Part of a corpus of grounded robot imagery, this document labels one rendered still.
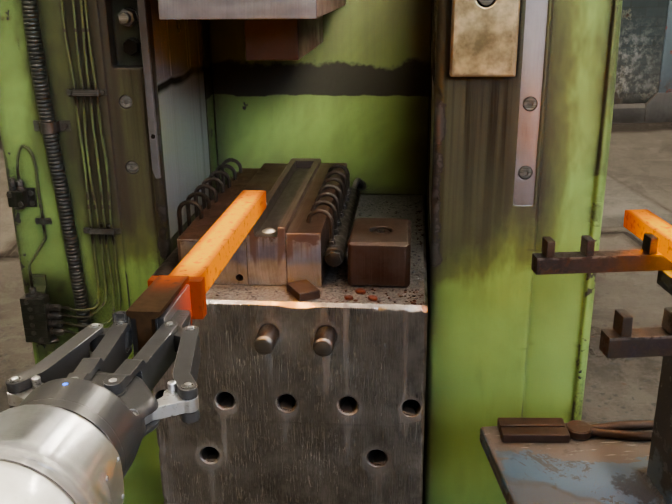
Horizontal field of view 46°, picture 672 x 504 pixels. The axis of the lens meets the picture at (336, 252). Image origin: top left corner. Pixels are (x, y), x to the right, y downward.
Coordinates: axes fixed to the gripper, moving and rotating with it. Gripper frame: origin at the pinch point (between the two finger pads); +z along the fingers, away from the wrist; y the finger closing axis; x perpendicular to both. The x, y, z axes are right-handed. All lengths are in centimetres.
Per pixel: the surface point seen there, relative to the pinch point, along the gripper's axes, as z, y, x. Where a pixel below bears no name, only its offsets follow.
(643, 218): 39, 48, -3
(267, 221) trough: 51, -1, -8
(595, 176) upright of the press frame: 59, 46, -3
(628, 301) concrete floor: 262, 111, -109
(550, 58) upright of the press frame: 59, 39, 14
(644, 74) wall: 686, 222, -71
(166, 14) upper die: 44, -11, 21
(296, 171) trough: 81, -1, -9
